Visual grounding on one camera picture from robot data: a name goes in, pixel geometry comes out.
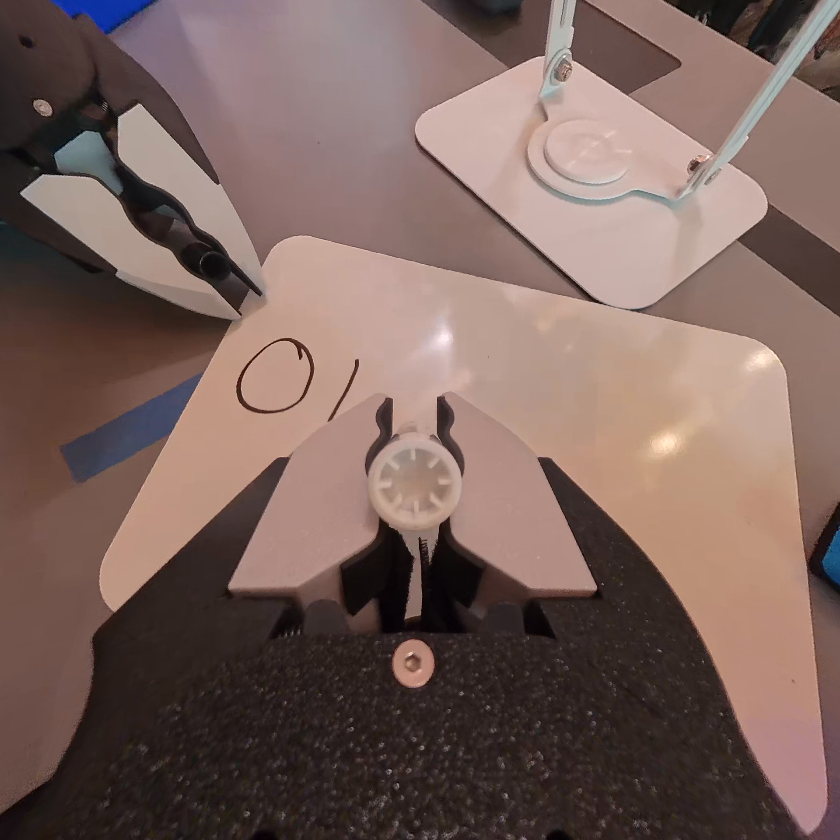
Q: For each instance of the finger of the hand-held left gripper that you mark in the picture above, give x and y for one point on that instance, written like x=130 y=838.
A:
x=190 y=190
x=98 y=223

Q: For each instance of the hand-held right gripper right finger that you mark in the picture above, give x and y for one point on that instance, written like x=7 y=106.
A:
x=518 y=525

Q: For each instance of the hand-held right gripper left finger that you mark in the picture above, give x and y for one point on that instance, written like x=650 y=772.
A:
x=308 y=525

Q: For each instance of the black marker cap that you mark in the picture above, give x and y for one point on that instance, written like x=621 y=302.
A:
x=205 y=259

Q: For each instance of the blue plastic storage bin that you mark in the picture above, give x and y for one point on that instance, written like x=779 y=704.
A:
x=111 y=12

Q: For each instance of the black dry erase marker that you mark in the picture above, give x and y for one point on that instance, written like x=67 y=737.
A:
x=415 y=482

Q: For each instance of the white whiteboard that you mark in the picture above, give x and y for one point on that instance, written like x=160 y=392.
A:
x=558 y=407

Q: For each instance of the blue whiteboard eraser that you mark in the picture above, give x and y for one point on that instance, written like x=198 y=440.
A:
x=828 y=551

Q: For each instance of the blue tape strip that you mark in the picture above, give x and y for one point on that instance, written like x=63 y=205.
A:
x=124 y=433

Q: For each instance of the white metal desk stand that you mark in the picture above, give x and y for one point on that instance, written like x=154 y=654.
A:
x=590 y=229

